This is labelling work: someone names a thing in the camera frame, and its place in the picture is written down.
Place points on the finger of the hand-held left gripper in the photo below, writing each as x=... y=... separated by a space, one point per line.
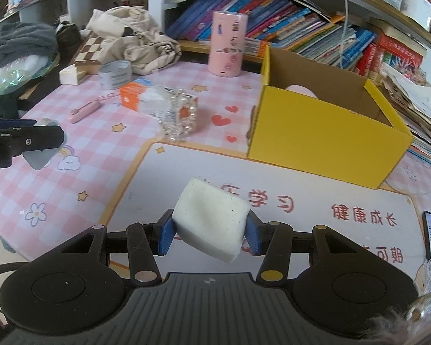
x=14 y=123
x=39 y=140

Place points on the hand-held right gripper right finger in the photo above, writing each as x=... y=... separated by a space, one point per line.
x=253 y=237

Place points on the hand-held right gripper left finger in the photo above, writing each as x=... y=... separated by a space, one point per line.
x=165 y=239

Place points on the white sponge block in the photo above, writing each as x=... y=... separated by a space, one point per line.
x=212 y=219

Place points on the pink utility knife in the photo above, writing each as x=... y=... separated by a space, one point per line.
x=86 y=113

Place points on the yellow cardboard box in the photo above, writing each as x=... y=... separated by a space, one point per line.
x=327 y=143

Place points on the pink plush toy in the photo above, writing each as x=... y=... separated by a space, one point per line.
x=301 y=91

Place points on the iridescent plastic bag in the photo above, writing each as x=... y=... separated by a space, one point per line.
x=10 y=82

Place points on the grey fleece cloth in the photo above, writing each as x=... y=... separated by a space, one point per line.
x=21 y=43

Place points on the grey tape roll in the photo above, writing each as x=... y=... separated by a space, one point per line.
x=115 y=76

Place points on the folding chessboard box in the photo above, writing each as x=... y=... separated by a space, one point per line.
x=86 y=52

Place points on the small orange box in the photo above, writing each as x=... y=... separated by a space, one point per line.
x=131 y=95

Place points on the black bag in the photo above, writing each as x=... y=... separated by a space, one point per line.
x=68 y=34

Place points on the beige cloth bag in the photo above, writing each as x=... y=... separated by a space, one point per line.
x=136 y=39

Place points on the fuzzy grey sleeve cuff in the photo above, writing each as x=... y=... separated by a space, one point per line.
x=416 y=323

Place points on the pink cylinder with stickers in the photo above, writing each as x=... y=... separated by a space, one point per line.
x=227 y=43

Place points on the stack of loose papers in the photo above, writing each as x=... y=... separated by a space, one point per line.
x=420 y=115

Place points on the row of colourful picture books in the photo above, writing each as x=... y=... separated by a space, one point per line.
x=273 y=21

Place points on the stack of red thick books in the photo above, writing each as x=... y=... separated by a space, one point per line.
x=391 y=57

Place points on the white round tub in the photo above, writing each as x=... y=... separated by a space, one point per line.
x=416 y=7

